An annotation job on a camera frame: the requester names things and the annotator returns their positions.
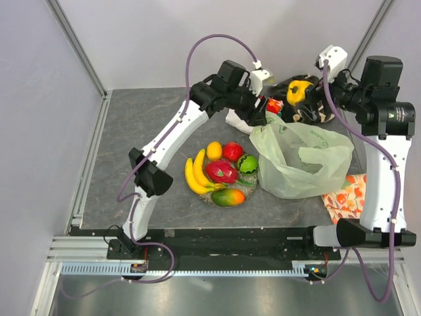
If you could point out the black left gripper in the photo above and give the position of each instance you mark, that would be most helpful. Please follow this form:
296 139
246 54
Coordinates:
254 116

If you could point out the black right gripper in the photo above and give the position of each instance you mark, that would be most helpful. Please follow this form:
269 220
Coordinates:
314 95

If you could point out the yellow fake bell pepper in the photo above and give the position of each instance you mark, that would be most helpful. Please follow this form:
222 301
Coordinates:
296 91

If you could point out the red fake apple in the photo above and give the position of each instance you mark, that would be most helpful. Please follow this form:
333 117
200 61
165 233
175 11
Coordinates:
232 151

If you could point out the green fake round fruit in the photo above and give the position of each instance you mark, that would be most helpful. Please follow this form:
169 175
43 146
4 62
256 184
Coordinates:
247 164

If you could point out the avocado print plastic bag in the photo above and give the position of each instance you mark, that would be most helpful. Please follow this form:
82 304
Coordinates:
299 161

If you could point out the red fake dragon fruit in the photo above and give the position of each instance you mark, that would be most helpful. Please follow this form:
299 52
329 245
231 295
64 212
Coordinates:
224 172

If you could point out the yellow fake banana bunch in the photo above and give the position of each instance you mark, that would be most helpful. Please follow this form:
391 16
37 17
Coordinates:
195 177

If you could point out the orange green fake mango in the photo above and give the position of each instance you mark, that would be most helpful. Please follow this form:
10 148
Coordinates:
228 197

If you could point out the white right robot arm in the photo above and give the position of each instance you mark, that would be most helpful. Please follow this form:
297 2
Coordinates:
386 128

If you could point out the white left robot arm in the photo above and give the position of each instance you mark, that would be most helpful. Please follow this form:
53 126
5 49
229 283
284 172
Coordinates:
233 88

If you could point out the black beige patterned cloth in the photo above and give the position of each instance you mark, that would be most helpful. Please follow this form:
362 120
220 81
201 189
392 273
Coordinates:
300 112

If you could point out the white cartoon print cloth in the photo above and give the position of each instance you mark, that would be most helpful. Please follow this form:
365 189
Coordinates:
272 105

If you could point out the orange floral cloth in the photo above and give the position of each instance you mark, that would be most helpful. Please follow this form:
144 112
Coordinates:
348 202

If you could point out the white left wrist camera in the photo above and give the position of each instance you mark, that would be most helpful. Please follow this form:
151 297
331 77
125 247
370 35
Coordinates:
259 78

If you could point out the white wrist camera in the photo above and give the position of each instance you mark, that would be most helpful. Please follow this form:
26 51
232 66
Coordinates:
336 57
259 78

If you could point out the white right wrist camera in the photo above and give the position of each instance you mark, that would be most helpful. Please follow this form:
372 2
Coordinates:
336 57

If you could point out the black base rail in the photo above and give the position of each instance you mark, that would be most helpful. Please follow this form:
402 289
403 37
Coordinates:
281 244

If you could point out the grey slotted cable duct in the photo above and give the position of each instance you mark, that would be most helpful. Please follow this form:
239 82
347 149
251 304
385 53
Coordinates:
130 269

